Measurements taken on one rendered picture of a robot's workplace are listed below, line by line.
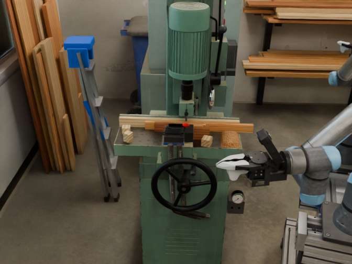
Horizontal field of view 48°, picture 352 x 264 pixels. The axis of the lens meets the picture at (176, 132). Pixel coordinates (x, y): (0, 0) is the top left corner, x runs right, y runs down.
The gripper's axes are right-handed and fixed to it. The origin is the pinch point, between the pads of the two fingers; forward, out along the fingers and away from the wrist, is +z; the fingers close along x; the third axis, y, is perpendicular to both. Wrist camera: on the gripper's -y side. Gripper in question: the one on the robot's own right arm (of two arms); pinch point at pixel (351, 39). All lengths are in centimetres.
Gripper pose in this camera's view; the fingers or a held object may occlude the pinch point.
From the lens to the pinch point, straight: 249.2
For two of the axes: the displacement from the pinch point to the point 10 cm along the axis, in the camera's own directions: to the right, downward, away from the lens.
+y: 1.2, 8.7, 4.9
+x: 9.9, -0.9, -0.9
